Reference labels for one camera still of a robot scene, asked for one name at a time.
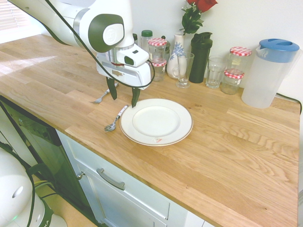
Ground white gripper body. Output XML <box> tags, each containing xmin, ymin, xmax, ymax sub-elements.
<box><xmin>96</xmin><ymin>51</ymin><xmax>152</xmax><ymax>91</ymax></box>

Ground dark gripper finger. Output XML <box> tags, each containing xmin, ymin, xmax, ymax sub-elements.
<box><xmin>106</xmin><ymin>77</ymin><xmax>118</xmax><ymax>101</ymax></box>
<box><xmin>130</xmin><ymin>87</ymin><xmax>141</xmax><ymax>109</ymax></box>

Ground white-handled metal fork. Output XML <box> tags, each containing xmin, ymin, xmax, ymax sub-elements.
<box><xmin>89</xmin><ymin>82</ymin><xmax>118</xmax><ymax>105</ymax></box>

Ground white gold-rimmed plate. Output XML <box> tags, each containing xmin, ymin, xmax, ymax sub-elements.
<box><xmin>119</xmin><ymin>98</ymin><xmax>194</xmax><ymax>147</ymax></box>

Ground short red gingham lid jar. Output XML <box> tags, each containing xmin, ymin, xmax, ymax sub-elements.
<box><xmin>220</xmin><ymin>69</ymin><xmax>245</xmax><ymax>96</ymax></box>
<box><xmin>151</xmin><ymin>59</ymin><xmax>168</xmax><ymax>82</ymax></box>

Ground tall red gingham lid jar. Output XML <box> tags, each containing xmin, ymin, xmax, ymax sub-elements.
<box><xmin>148</xmin><ymin>37</ymin><xmax>168</xmax><ymax>61</ymax></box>
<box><xmin>228</xmin><ymin>46</ymin><xmax>253</xmax><ymax>72</ymax></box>

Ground white blue floral vase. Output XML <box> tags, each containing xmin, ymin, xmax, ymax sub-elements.
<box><xmin>166</xmin><ymin>32</ymin><xmax>188</xmax><ymax>79</ymax></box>

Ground green-capped clear bottle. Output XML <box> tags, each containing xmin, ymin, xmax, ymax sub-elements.
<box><xmin>141</xmin><ymin>29</ymin><xmax>153</xmax><ymax>52</ymax></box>

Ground dark-lidded glass container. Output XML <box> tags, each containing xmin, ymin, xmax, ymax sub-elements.
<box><xmin>160</xmin><ymin>35</ymin><xmax>171</xmax><ymax>62</ymax></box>

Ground footed clear glass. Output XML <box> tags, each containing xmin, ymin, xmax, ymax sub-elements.
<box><xmin>175</xmin><ymin>52</ymin><xmax>195</xmax><ymax>89</ymax></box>

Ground black shaker bottle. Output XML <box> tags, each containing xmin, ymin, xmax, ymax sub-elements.
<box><xmin>188</xmin><ymin>32</ymin><xmax>214</xmax><ymax>84</ymax></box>

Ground clear glass tumbler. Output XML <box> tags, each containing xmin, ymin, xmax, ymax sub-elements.
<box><xmin>205</xmin><ymin>55</ymin><xmax>227</xmax><ymax>89</ymax></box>

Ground red roses with leaves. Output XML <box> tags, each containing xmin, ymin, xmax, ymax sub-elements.
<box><xmin>179</xmin><ymin>0</ymin><xmax>219</xmax><ymax>36</ymax></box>

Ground dark glass appliance door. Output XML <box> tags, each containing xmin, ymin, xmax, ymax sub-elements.
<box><xmin>0</xmin><ymin>95</ymin><xmax>96</xmax><ymax>223</ymax></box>

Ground blue-lidded translucent plastic pitcher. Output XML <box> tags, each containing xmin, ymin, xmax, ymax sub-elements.
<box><xmin>241</xmin><ymin>38</ymin><xmax>302</xmax><ymax>109</ymax></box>

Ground white window blind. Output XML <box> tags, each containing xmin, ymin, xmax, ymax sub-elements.
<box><xmin>0</xmin><ymin>0</ymin><xmax>32</xmax><ymax>32</ymax></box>

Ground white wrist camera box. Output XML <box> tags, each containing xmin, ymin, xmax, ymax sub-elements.
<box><xmin>117</xmin><ymin>44</ymin><xmax>150</xmax><ymax>68</ymax></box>

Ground white-handled metal spoon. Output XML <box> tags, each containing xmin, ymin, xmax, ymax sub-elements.
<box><xmin>104</xmin><ymin>105</ymin><xmax>129</xmax><ymax>132</ymax></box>

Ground silver drawer handle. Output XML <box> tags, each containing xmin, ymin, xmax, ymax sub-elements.
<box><xmin>96</xmin><ymin>167</ymin><xmax>125</xmax><ymax>191</ymax></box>

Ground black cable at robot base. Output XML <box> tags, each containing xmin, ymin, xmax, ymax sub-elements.
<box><xmin>0</xmin><ymin>141</ymin><xmax>57</xmax><ymax>227</ymax></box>

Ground black cable by wall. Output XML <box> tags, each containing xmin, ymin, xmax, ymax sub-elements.
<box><xmin>275</xmin><ymin>92</ymin><xmax>303</xmax><ymax>106</ymax></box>

